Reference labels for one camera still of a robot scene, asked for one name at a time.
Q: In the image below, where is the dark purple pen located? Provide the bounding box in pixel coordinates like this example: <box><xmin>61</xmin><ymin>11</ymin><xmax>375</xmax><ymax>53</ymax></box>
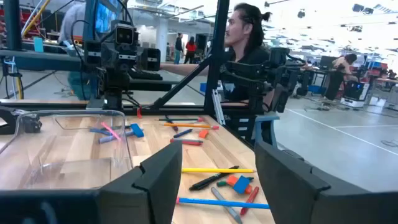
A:
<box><xmin>164</xmin><ymin>114</ymin><xmax>179</xmax><ymax>132</ymax></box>

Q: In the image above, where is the red crayon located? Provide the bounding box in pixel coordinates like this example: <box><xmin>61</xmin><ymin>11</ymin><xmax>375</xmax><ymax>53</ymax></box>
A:
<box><xmin>239</xmin><ymin>185</ymin><xmax>260</xmax><ymax>216</ymax></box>
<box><xmin>169</xmin><ymin>139</ymin><xmax>204</xmax><ymax>147</ymax></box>

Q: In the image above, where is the yellow pencil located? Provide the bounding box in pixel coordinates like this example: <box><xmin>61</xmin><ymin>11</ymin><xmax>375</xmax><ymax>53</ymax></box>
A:
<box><xmin>181</xmin><ymin>167</ymin><xmax>255</xmax><ymax>174</ymax></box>

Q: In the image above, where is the orange pencil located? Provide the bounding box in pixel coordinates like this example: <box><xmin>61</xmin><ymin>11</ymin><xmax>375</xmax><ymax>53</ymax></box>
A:
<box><xmin>162</xmin><ymin>123</ymin><xmax>220</xmax><ymax>131</ymax></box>

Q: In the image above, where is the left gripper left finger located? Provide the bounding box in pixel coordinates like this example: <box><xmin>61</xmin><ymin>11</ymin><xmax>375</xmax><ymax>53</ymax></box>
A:
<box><xmin>99</xmin><ymin>139</ymin><xmax>183</xmax><ymax>224</ymax></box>

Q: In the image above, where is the person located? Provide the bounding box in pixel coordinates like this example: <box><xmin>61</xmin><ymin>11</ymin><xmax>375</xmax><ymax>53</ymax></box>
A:
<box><xmin>331</xmin><ymin>53</ymin><xmax>359</xmax><ymax>75</ymax></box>
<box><xmin>160</xmin><ymin>2</ymin><xmax>274</xmax><ymax>103</ymax></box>
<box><xmin>57</xmin><ymin>1</ymin><xmax>94</xmax><ymax>101</ymax></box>
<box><xmin>183</xmin><ymin>36</ymin><xmax>198</xmax><ymax>65</ymax></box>
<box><xmin>173</xmin><ymin>32</ymin><xmax>185</xmax><ymax>65</ymax></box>

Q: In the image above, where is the grey desk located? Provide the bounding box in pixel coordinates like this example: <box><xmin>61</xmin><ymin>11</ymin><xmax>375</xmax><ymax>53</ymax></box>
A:
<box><xmin>0</xmin><ymin>49</ymin><xmax>83</xmax><ymax>72</ymax></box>

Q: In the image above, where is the black metal post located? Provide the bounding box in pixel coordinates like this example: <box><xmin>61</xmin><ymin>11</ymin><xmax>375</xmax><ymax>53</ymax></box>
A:
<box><xmin>2</xmin><ymin>0</ymin><xmax>23</xmax><ymax>51</ymax></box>

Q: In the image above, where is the clear plastic bin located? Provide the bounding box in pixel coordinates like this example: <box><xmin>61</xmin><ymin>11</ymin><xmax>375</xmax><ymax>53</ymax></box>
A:
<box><xmin>0</xmin><ymin>109</ymin><xmax>135</xmax><ymax>191</ymax></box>

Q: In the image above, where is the silver metal bracket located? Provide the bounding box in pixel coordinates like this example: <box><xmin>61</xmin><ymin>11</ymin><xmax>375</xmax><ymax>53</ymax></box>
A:
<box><xmin>211</xmin><ymin>88</ymin><xmax>226</xmax><ymax>126</ymax></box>

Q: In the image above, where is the blue pencil pink eraser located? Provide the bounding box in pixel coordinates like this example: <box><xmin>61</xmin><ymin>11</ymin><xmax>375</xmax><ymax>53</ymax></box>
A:
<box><xmin>175</xmin><ymin>196</ymin><xmax>271</xmax><ymax>210</ymax></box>

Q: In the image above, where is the teal box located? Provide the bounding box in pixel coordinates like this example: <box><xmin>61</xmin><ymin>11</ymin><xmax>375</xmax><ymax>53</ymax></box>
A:
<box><xmin>33</xmin><ymin>37</ymin><xmax>45</xmax><ymax>54</ymax></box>

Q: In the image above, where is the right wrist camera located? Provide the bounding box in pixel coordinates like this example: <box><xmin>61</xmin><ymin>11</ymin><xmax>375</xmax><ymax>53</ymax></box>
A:
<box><xmin>114</xmin><ymin>24</ymin><xmax>135</xmax><ymax>45</ymax></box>

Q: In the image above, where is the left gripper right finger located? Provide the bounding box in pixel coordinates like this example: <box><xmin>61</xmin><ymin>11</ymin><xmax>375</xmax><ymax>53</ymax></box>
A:
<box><xmin>254</xmin><ymin>141</ymin><xmax>398</xmax><ymax>224</ymax></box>

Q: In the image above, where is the orange crayon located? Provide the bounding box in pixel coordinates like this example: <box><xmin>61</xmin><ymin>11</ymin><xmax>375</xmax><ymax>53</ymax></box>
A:
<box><xmin>226</xmin><ymin>175</ymin><xmax>253</xmax><ymax>195</ymax></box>

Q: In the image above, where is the monitor with blue screen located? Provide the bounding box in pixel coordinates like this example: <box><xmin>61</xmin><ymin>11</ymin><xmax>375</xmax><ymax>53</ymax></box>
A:
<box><xmin>92</xmin><ymin>0</ymin><xmax>123</xmax><ymax>35</ymax></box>

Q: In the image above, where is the light purple pen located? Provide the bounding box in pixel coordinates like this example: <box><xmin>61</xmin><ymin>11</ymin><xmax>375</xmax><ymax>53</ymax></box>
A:
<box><xmin>98</xmin><ymin>130</ymin><xmax>135</xmax><ymax>144</ymax></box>

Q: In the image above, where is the green pencil pink eraser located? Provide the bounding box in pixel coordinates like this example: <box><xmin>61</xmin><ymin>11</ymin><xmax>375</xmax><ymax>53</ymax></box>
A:
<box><xmin>155</xmin><ymin>116</ymin><xmax>205</xmax><ymax>123</ymax></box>

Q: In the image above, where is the black pen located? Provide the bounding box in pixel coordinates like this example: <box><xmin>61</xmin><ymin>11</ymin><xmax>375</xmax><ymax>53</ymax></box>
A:
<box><xmin>188</xmin><ymin>165</ymin><xmax>240</xmax><ymax>192</ymax></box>

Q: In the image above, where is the yellow cable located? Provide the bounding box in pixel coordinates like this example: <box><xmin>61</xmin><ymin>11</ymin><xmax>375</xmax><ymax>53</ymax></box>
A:
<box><xmin>15</xmin><ymin>74</ymin><xmax>25</xmax><ymax>101</ymax></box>

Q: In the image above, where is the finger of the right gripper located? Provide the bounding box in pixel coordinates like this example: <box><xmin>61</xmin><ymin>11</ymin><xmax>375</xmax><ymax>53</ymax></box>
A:
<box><xmin>84</xmin><ymin>40</ymin><xmax>103</xmax><ymax>67</ymax></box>
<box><xmin>142</xmin><ymin>48</ymin><xmax>162</xmax><ymax>72</ymax></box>

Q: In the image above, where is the blue grey chair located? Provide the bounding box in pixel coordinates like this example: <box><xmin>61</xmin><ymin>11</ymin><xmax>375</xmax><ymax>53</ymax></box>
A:
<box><xmin>252</xmin><ymin>111</ymin><xmax>281</xmax><ymax>149</ymax></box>

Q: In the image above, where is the blue crayon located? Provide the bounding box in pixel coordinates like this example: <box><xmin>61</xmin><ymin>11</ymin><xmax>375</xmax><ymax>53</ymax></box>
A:
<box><xmin>88</xmin><ymin>127</ymin><xmax>111</xmax><ymax>136</ymax></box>
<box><xmin>232</xmin><ymin>175</ymin><xmax>252</xmax><ymax>195</ymax></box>

